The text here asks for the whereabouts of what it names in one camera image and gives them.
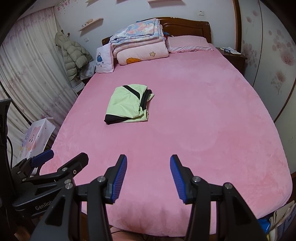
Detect papers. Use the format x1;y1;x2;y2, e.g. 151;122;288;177
218;46;241;55

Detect light cloth pile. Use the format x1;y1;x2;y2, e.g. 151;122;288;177
267;200;296;241

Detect black stand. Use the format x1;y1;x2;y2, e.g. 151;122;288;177
0;98;12;209

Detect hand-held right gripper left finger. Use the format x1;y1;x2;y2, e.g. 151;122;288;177
32;155;128;241

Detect black cable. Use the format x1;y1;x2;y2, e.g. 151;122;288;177
6;136;14;168

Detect folded floral quilt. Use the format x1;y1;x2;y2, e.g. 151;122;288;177
109;18;166;50

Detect pink pillow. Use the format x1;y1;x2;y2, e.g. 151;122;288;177
165;35;213;54

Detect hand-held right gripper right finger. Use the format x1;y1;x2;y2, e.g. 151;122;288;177
170;155;262;241

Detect white floral curtain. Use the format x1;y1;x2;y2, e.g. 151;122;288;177
0;16;78;158

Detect white rack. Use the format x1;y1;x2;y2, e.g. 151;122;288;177
70;81;85;96

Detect wooden nightstand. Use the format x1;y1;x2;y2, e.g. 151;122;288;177
215;47;248;76

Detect white floral wardrobe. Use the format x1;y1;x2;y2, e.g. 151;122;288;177
233;0;296;130

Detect beige puffer jacket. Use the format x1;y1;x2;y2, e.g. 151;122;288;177
54;31;93;81

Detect wooden headboard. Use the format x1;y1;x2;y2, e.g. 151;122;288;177
102;17;212;47

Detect white cloth bundle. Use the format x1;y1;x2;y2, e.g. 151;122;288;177
80;61;96;80

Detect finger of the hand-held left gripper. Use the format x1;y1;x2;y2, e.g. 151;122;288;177
35;152;89;183
11;149;55;180

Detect green and black hooded jacket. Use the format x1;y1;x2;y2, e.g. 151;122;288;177
104;84;155;124

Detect white printed gift bag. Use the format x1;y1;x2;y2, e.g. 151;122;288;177
17;118;56;164

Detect white printed cushion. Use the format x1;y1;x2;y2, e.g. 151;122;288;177
94;44;115;74

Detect bed with pink sheet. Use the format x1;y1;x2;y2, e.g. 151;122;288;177
39;47;292;234

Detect blue plastic stool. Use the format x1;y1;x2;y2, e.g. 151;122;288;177
257;218;270;235

